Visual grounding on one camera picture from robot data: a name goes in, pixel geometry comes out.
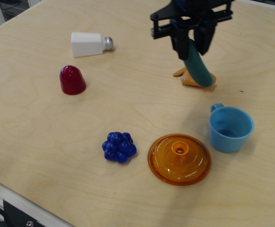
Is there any light blue plastic cup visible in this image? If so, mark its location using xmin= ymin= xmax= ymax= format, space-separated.
xmin=209 ymin=103 xmax=254 ymax=153

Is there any green toy cucumber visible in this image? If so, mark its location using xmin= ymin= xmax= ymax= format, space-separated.
xmin=184 ymin=39 xmax=214 ymax=87

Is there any tan toy chicken piece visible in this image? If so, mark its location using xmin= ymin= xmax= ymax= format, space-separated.
xmin=172 ymin=66 xmax=217 ymax=89

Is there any orange transparent pot lid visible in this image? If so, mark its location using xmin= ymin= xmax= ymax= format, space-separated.
xmin=147 ymin=134 xmax=211 ymax=186

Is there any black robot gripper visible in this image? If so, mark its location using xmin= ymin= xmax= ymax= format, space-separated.
xmin=150 ymin=0 xmax=232 ymax=60

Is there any blue toy grape bunch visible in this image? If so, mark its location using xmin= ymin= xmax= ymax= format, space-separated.
xmin=102 ymin=131 xmax=137 ymax=164

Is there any aluminium table frame rail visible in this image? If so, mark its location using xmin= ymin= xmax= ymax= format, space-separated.
xmin=0 ymin=183 xmax=73 ymax=227

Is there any black bracket with screw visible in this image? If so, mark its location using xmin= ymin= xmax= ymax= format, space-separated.
xmin=3 ymin=200 xmax=44 ymax=227

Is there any white salt shaker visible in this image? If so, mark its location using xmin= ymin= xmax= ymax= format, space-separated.
xmin=70 ymin=32 xmax=114 ymax=58

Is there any dark red plastic dome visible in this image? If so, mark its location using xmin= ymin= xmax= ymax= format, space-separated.
xmin=60 ymin=65 xmax=86 ymax=95

